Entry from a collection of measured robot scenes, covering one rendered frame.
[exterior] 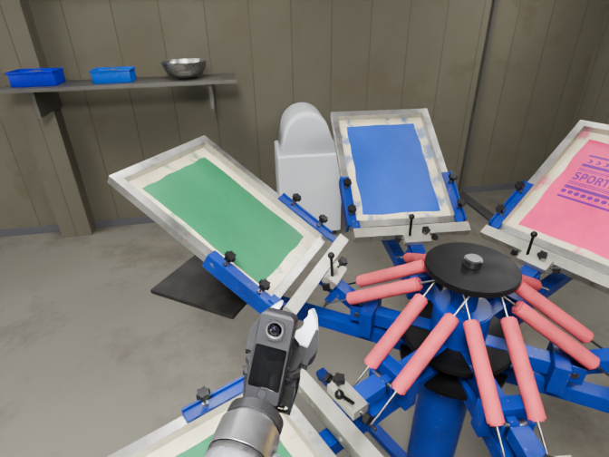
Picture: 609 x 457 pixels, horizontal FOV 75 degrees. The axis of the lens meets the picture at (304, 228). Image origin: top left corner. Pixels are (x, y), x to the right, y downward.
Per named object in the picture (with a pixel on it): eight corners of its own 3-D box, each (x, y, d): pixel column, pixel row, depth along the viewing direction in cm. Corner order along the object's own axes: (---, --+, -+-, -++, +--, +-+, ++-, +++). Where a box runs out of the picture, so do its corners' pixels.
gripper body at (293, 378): (254, 368, 62) (222, 441, 51) (257, 327, 57) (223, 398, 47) (302, 382, 60) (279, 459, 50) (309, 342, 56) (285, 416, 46)
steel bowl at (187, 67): (209, 74, 373) (207, 57, 366) (207, 81, 340) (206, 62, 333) (166, 75, 368) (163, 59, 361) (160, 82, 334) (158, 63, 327)
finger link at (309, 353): (297, 329, 62) (270, 368, 55) (298, 320, 61) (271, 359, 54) (325, 341, 60) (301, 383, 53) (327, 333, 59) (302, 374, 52)
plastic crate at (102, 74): (137, 78, 357) (135, 65, 352) (132, 82, 338) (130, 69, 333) (99, 80, 352) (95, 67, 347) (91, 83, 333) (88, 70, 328)
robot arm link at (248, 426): (207, 430, 43) (278, 452, 42) (224, 394, 47) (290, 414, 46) (207, 468, 47) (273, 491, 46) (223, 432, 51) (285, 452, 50)
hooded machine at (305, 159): (333, 211, 470) (334, 99, 409) (343, 234, 421) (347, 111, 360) (277, 215, 464) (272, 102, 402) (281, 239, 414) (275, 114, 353)
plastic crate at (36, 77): (67, 81, 349) (62, 66, 343) (57, 85, 328) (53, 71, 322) (22, 82, 344) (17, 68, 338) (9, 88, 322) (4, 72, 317)
